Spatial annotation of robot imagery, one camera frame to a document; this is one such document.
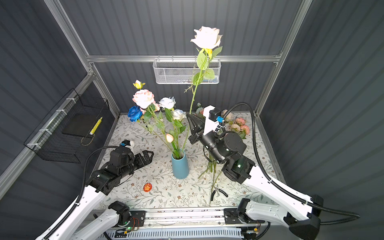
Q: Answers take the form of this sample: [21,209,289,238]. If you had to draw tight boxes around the yellow marker pen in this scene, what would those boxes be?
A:
[89,117,103,136]

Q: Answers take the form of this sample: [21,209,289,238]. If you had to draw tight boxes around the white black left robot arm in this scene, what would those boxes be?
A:
[37,141,154,240]

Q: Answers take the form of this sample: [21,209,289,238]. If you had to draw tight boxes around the white wire mesh basket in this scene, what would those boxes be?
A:
[153,60,222,85]

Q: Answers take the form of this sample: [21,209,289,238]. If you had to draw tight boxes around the pink rose flower bunch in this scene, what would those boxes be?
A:
[194,103,251,205]

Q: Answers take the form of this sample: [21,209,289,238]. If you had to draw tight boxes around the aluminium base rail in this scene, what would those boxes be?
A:
[80,206,289,240]

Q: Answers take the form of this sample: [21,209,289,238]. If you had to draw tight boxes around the black pad in basket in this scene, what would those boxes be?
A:
[62,114,97,138]

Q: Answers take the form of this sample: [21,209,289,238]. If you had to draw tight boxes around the teal ceramic vase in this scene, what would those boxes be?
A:
[172,151,190,180]

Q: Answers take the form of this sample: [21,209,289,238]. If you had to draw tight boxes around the floral patterned table mat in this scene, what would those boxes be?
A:
[95,115,274,210]

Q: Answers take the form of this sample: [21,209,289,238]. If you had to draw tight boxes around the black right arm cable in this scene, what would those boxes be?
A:
[221,102,361,226]

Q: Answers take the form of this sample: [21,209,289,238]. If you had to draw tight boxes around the red round sticker badge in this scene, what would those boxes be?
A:
[143,183,153,193]

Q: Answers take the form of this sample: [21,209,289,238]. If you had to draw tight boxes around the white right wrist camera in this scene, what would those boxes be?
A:
[203,106,224,136]

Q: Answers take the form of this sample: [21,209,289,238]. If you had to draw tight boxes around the white artificial rose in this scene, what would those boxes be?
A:
[159,97,187,158]

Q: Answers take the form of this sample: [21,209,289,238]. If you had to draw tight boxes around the pink tulip flower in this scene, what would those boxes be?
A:
[166,134,180,160]

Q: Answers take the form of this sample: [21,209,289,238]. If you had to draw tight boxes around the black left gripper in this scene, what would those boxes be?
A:
[119,149,153,181]

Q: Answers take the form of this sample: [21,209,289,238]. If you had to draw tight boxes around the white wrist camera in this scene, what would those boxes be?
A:
[120,140,135,150]
[203,106,224,136]

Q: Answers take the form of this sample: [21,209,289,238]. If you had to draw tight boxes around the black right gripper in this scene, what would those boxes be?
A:
[188,112,225,165]

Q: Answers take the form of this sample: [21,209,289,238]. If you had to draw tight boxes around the blue artificial rose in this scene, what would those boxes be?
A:
[127,105,169,151]

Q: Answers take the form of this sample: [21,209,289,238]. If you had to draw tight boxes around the black wire wall basket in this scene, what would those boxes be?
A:
[24,91,115,164]

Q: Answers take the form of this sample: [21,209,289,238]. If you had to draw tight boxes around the large pink peony flower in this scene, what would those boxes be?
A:
[133,80,161,114]

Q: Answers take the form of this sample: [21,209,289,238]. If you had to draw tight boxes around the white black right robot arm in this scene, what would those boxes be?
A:
[187,114,320,240]

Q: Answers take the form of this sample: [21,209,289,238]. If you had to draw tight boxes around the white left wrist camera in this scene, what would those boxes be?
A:
[120,140,135,150]

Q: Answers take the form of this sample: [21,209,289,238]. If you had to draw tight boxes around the black handled pliers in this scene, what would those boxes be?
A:
[210,186,229,202]

